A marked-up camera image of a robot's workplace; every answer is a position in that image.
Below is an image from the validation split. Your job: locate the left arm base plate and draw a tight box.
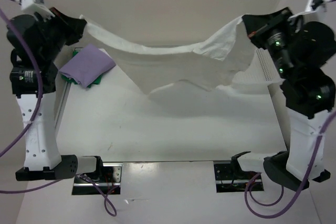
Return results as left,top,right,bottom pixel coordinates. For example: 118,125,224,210
71,162,123,196

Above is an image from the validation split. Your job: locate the white plastic basket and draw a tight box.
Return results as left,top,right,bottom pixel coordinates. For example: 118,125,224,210
232,49,281,87

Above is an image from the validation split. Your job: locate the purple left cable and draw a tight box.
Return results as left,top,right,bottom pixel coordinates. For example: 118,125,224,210
0,0,118,217

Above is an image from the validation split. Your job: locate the purple t shirt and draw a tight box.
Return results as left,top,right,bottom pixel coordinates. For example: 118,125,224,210
59,44,116,88

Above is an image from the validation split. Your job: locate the green t shirt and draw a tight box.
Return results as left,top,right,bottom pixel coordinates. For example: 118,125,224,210
61,47,103,88

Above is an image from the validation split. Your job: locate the purple cable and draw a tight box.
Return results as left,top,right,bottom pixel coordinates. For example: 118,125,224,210
244,0,336,218
0,0,118,217

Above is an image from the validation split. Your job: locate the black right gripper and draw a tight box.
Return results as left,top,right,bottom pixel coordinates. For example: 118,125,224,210
241,5,299,78

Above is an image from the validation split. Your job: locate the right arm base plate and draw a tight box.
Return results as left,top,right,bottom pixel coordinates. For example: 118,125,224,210
214,161,256,193

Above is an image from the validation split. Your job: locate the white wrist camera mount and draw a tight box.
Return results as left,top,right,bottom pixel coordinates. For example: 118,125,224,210
19,0,55,19

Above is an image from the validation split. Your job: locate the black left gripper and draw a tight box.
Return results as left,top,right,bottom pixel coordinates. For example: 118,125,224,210
37,6,87,61

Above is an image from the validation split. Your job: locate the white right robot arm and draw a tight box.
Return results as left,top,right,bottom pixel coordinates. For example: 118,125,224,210
230,8,335,191

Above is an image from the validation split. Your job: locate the aluminium table edge rail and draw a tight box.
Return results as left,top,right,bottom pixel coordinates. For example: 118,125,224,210
54,47,75,136

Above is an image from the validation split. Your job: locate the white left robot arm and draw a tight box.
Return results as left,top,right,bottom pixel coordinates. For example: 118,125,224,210
6,7,105,182

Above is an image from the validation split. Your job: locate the white t shirt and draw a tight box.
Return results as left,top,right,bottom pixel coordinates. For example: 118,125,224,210
79,15,256,94

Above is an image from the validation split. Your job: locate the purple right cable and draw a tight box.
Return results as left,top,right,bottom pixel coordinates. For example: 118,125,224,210
244,0,336,218

